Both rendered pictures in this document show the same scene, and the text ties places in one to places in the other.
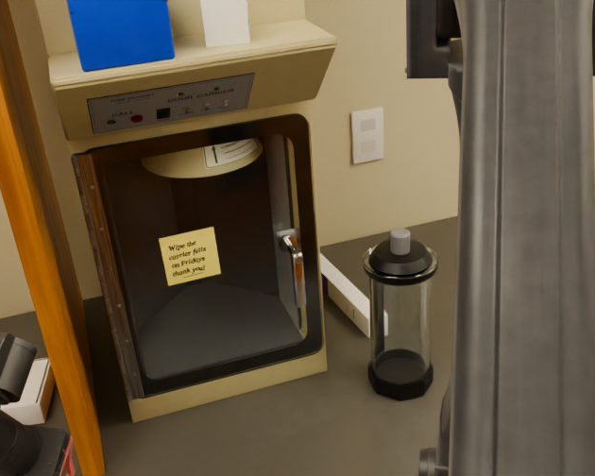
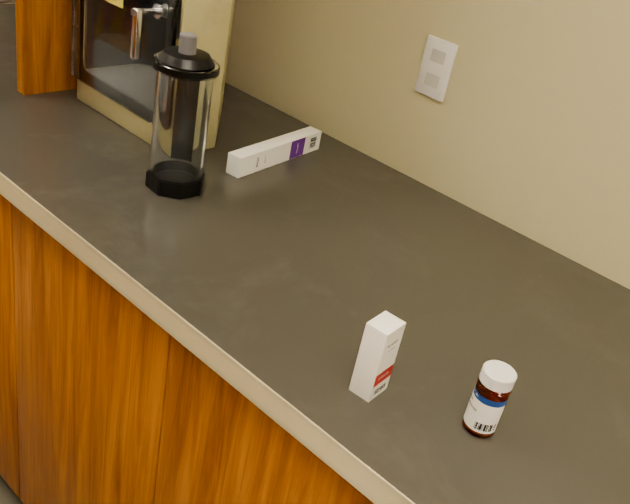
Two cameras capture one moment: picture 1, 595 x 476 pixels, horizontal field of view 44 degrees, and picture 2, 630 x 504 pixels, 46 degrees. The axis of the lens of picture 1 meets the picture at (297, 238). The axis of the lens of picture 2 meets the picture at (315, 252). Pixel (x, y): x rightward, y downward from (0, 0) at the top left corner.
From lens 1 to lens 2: 132 cm
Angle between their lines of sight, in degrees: 46
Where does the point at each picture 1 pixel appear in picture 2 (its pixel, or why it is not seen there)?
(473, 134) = not seen: outside the picture
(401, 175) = (455, 134)
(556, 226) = not seen: outside the picture
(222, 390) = (116, 115)
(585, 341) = not seen: outside the picture
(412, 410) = (136, 191)
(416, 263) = (170, 57)
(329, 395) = (139, 159)
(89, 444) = (21, 65)
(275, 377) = (142, 132)
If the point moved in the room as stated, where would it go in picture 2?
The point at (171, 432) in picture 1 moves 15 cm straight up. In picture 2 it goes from (72, 110) to (74, 37)
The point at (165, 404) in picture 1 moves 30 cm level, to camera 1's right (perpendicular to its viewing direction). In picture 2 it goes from (91, 98) to (141, 160)
